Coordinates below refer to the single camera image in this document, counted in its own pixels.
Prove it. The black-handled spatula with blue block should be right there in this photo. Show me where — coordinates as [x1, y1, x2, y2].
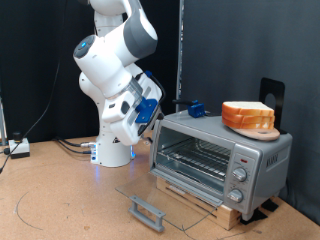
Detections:
[172, 98, 224, 119]

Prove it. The wire oven rack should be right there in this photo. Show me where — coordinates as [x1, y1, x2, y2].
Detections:
[156, 138, 232, 181]

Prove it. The aluminium vertical frame pole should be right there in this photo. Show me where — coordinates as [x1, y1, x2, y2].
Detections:
[175, 0, 185, 113]

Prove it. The long black hanging cable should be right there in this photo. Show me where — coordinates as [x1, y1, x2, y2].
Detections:
[0, 0, 69, 174]

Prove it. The white box with black button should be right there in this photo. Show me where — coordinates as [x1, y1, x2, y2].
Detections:
[8, 131, 31, 159]

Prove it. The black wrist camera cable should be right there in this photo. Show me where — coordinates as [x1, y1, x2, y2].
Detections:
[150, 73, 167, 103]

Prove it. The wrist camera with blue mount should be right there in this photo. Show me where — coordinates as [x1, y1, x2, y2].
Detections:
[134, 97, 159, 133]

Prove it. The silver oven knob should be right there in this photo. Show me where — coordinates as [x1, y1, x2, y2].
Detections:
[227, 188, 244, 204]
[232, 167, 248, 183]

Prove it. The gray backdrop curtain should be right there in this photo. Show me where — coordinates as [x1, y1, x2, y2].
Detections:
[181, 0, 320, 226]

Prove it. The black cable with silver connector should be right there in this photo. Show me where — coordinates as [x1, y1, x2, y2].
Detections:
[53, 135, 98, 148]

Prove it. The black metal bookend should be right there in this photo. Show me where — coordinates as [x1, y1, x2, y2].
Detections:
[259, 77, 288, 135]

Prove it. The thin metal bar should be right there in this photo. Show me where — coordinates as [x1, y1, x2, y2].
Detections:
[0, 96, 8, 147]

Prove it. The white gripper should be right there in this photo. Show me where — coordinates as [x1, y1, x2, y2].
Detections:
[118, 71, 166, 147]

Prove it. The black base cable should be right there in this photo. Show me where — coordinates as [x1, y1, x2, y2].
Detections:
[57, 139, 94, 155]

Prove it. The black tape patch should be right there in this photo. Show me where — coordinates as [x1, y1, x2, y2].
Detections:
[261, 198, 280, 213]
[239, 208, 269, 226]

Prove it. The black backdrop curtain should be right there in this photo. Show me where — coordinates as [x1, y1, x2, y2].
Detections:
[0, 0, 181, 144]

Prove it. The silver toaster oven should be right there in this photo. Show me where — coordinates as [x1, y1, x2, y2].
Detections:
[148, 107, 294, 221]

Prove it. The glass oven door with handle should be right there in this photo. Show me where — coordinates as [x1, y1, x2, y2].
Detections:
[115, 168, 224, 233]

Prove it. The slotted wooden block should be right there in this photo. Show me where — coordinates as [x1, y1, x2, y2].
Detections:
[156, 176, 242, 231]

